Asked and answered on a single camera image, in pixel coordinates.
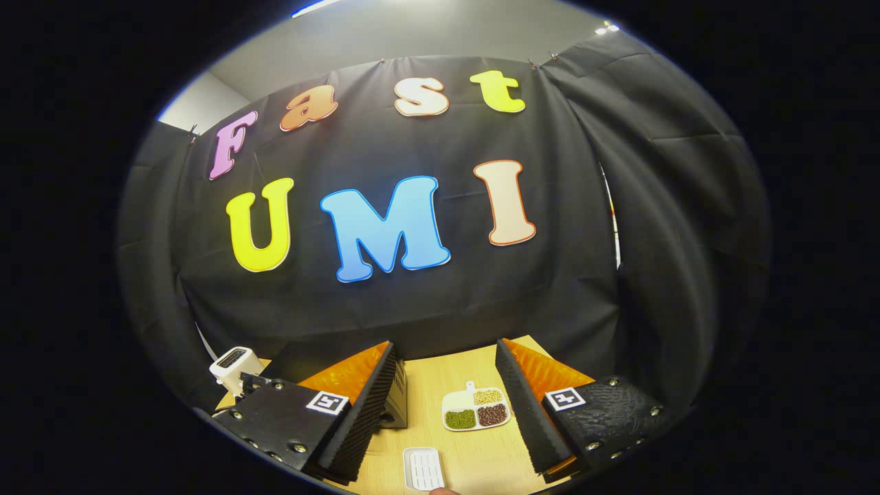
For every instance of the black electric oven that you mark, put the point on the black electric oven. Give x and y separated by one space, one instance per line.
397 399

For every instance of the small ceiling light panel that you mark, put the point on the small ceiling light panel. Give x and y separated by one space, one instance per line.
606 28

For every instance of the white divided bean plate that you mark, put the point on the white divided bean plate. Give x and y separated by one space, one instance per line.
476 407

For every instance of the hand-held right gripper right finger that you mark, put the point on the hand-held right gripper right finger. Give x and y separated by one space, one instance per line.
526 412

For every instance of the white toaster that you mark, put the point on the white toaster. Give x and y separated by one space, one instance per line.
234 364

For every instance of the large ceiling light panel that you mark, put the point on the large ceiling light panel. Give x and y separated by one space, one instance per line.
315 7

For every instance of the black backdrop cloth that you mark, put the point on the black backdrop cloth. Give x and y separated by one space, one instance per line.
412 289

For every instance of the small white ribbed dish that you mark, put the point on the small white ribbed dish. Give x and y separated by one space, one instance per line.
424 469

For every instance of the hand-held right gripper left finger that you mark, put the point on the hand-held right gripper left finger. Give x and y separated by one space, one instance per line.
364 416

